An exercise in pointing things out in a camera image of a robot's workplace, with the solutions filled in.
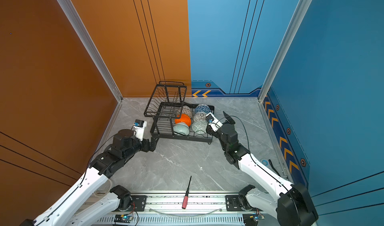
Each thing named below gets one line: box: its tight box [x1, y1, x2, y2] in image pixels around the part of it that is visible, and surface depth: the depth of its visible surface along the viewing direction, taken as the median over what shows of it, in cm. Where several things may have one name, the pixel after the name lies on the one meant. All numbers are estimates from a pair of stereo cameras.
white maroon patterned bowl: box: [193, 112, 207, 122], surface depth 104 cm
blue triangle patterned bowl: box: [195, 104, 212, 115], surface depth 108 cm
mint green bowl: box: [173, 121, 190, 136], surface depth 96 cm
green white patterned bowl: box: [191, 120, 208, 135], surface depth 101 cm
